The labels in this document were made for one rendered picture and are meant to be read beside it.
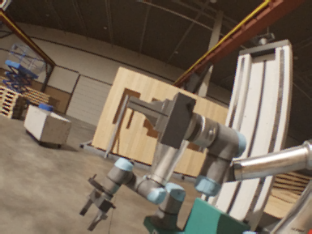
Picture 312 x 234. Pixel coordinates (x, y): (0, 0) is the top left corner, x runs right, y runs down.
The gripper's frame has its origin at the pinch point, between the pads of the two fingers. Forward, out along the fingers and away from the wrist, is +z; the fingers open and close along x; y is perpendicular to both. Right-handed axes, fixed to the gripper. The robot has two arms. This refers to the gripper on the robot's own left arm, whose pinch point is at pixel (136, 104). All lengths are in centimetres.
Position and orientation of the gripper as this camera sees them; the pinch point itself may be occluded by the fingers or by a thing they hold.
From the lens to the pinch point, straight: 40.7
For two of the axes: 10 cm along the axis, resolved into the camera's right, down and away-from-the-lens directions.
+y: 1.4, -0.7, -9.9
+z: -9.2, -3.7, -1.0
